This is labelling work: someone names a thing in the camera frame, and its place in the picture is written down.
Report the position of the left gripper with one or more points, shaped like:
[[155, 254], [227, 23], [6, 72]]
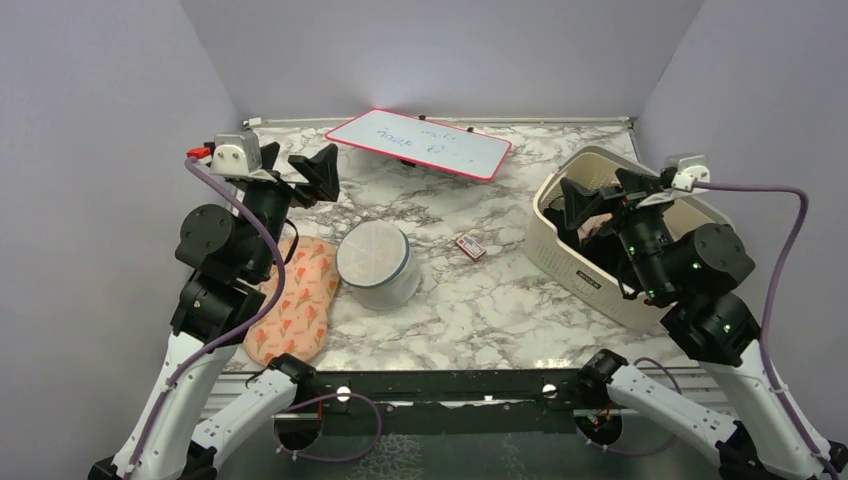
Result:
[[320, 170]]

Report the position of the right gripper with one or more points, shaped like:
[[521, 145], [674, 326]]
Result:
[[580, 203]]

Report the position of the white mesh laundry bag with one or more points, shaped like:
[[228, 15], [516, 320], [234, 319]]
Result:
[[376, 260]]

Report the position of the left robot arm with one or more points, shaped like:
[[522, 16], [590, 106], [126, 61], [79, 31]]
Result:
[[231, 248]]

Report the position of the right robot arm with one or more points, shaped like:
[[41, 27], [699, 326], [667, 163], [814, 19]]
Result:
[[767, 437]]

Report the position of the pink bra in basket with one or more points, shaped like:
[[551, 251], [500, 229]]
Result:
[[591, 226]]

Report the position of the cream laundry basket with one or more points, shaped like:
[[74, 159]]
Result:
[[570, 258]]

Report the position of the pink floral laundry bag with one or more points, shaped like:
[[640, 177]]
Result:
[[299, 321]]

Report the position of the red framed whiteboard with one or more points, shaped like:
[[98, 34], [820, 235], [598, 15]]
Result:
[[423, 142]]

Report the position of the small red card box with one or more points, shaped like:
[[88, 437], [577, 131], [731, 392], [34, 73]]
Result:
[[470, 247]]

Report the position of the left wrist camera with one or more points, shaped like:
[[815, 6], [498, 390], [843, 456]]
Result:
[[236, 155]]

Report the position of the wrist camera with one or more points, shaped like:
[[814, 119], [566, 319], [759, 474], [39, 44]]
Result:
[[682, 172], [236, 155]]

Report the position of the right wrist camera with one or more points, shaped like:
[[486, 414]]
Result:
[[682, 172]]

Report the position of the black front mounting rail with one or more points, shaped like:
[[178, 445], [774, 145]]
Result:
[[447, 402]]

